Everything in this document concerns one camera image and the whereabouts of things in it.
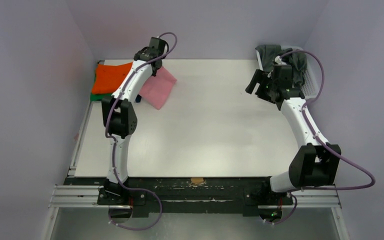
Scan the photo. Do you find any pink t-shirt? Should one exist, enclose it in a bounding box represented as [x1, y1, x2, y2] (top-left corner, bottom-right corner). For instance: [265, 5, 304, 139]
[139, 67, 178, 110]

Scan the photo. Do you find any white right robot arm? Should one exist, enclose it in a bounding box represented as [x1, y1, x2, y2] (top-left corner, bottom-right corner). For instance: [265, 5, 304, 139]
[245, 64, 341, 204]

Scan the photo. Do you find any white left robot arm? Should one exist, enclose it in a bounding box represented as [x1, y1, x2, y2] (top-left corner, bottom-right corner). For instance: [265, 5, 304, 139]
[101, 36, 169, 205]

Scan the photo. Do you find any dark grey crumpled t-shirt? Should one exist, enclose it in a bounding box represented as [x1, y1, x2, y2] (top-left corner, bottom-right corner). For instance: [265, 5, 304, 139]
[255, 44, 308, 87]

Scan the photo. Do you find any white plastic basket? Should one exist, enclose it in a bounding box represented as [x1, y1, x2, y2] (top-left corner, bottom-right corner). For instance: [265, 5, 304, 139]
[255, 45, 321, 100]

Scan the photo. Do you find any navy blue folded t-shirt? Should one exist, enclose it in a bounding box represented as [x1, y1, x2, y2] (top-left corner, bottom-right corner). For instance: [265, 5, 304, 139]
[135, 94, 142, 103]

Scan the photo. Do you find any orange folded t-shirt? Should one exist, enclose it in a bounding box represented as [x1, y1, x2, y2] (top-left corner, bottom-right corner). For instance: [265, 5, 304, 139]
[91, 62, 133, 95]

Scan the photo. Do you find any green folded t-shirt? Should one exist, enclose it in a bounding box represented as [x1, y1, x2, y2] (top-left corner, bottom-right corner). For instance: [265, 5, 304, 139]
[89, 71, 113, 102]

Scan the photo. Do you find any brown tape piece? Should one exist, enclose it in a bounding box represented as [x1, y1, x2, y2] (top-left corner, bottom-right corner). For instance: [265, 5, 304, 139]
[190, 177, 206, 186]

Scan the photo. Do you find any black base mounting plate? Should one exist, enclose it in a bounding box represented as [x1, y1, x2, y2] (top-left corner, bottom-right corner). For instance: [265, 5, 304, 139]
[63, 177, 297, 220]

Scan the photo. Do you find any aluminium frame rail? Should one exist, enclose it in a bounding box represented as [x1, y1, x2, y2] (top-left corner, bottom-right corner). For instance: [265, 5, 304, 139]
[48, 185, 341, 208]

